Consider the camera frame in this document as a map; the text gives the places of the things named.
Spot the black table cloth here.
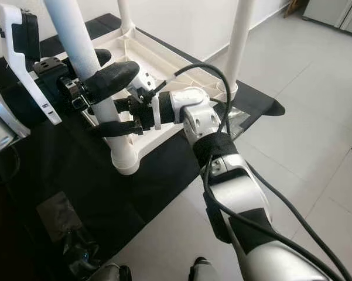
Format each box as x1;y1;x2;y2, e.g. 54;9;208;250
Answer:
0;13;286;281

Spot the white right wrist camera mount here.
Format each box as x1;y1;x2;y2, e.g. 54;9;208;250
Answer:
129;70;162;129

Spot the robot left leg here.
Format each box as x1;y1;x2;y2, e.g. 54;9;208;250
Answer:
91;263;132;281

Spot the grey metal cabinet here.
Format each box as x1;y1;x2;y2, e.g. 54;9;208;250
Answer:
303;0;352;36

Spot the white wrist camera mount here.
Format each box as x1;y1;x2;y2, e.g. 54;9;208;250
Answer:
0;5;62;125
129;70;162;129

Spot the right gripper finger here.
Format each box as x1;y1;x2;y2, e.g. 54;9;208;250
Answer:
97;120;144;137

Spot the white plastic table top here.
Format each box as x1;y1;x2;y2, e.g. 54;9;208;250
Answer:
61;26;240;175

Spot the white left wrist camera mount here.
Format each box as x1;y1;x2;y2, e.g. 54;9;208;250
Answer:
0;5;62;125

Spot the clear plastic tape patch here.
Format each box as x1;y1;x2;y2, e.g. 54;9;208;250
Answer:
36;191;121;281
225;105;251;141

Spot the brown wooden furniture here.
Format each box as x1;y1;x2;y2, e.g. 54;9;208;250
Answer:
287;0;305;18

